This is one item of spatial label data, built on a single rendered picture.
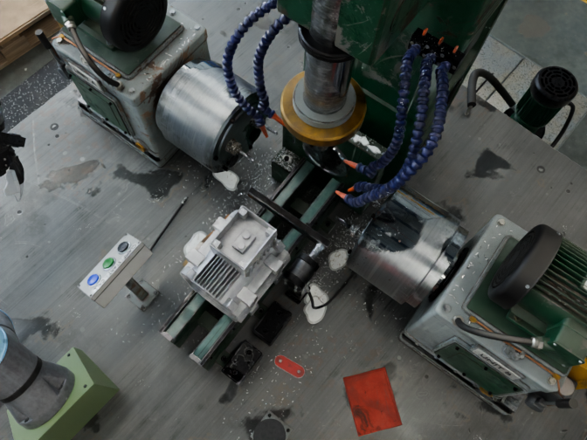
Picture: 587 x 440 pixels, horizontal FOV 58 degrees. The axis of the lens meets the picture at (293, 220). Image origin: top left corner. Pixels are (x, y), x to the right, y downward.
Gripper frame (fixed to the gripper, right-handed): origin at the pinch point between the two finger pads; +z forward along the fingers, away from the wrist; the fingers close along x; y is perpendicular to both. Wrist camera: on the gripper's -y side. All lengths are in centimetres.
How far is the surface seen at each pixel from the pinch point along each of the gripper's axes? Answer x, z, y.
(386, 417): 105, 39, 11
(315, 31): 73, -54, 13
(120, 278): 35.7, 7.7, 13.6
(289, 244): 71, 8, -13
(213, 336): 58, 24, 10
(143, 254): 38.9, 4.0, 7.8
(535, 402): 134, 17, 15
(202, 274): 55, 2, 13
